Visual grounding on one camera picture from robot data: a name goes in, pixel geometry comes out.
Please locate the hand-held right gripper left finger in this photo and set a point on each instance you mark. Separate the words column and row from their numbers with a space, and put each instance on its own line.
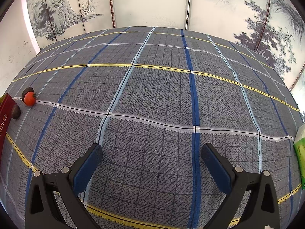
column 84, row 171

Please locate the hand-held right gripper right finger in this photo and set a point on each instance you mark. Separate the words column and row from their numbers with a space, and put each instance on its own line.
column 218, row 169

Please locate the red tomato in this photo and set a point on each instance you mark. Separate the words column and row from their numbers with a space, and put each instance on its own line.
column 30, row 99

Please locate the small dark purple fruit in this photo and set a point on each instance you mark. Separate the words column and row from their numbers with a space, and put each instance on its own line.
column 16, row 112

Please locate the red box with yellow inside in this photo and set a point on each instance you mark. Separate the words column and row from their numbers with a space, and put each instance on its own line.
column 6, row 116

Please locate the green and white packet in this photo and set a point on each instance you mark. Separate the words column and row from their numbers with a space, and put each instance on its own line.
column 300, row 157

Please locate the plaid grey tablecloth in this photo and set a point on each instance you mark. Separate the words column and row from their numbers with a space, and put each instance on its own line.
column 152, row 100

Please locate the landscape painted folding screen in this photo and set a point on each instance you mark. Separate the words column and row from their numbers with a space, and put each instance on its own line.
column 152, row 2

